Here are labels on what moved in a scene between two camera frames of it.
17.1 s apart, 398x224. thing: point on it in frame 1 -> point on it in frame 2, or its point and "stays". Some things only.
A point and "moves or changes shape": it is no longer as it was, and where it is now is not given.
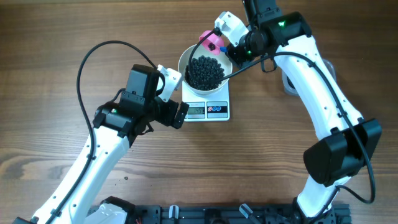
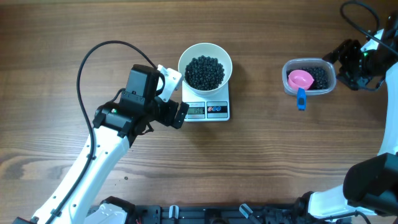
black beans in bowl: (203, 72) stays
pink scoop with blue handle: (213, 43) moves or changes shape
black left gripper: (171, 107) stays
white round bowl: (201, 50) stays
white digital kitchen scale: (207, 108) stays
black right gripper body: (245, 52) -> (357, 66)
